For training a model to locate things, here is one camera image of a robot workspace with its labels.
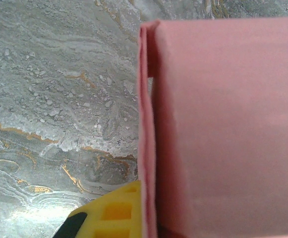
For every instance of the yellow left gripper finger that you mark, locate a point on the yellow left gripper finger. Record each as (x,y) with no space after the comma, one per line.
(119,213)

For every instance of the pink paper box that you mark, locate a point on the pink paper box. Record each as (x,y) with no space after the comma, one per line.
(220,124)

